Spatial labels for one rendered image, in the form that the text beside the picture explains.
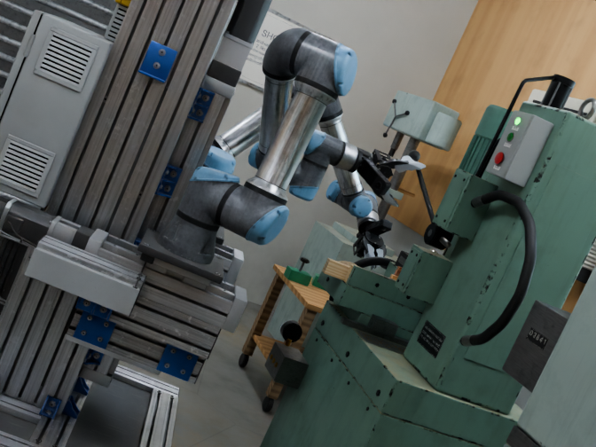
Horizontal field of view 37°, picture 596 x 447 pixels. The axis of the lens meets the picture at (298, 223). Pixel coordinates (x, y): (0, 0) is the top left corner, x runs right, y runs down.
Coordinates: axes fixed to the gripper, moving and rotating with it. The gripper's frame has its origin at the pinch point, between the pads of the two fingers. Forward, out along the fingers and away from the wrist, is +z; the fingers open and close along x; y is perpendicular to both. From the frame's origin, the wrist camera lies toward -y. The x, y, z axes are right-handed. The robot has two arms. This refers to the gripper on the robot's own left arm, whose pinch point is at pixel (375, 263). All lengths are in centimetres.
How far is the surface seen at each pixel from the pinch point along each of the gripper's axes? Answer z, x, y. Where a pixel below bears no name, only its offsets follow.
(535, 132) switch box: 40, 14, -85
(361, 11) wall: -281, -44, 47
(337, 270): 35, 29, -21
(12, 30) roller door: -220, 135, 122
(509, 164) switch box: 44, 16, -77
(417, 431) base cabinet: 81, 10, -23
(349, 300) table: 41, 23, -18
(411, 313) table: 40.1, 5.1, -20.6
